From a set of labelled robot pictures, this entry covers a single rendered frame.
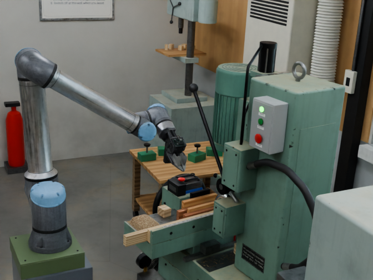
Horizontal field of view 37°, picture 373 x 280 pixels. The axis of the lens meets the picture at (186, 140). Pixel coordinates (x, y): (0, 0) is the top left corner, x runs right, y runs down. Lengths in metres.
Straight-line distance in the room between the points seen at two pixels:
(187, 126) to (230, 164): 2.59
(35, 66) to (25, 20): 2.50
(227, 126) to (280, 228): 0.43
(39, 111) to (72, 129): 2.64
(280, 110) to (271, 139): 0.09
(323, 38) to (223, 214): 1.78
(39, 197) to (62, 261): 0.30
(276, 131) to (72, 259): 1.19
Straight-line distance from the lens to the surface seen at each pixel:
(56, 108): 5.09
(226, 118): 2.06
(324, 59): 3.50
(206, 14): 4.21
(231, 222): 1.99
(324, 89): 1.82
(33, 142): 2.60
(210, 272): 2.11
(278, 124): 1.75
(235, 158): 1.86
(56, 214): 2.52
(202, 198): 2.25
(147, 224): 2.13
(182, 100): 4.52
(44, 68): 2.39
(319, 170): 1.91
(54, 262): 2.54
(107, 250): 3.80
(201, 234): 2.18
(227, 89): 2.03
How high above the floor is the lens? 1.93
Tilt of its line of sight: 19 degrees down
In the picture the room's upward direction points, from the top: 3 degrees clockwise
